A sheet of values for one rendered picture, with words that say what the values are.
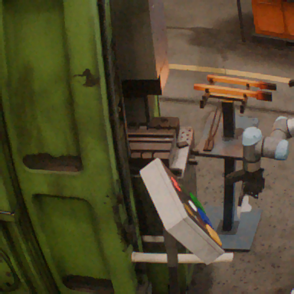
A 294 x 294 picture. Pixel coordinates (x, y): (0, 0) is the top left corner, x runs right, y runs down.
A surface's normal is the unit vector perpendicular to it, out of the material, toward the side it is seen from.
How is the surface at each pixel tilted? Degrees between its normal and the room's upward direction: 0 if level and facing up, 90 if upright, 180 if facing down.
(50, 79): 89
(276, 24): 90
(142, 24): 90
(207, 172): 0
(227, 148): 0
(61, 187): 90
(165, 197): 30
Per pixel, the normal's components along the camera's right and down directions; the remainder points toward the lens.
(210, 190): -0.10, -0.83
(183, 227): 0.25, 0.52
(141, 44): -0.18, 0.56
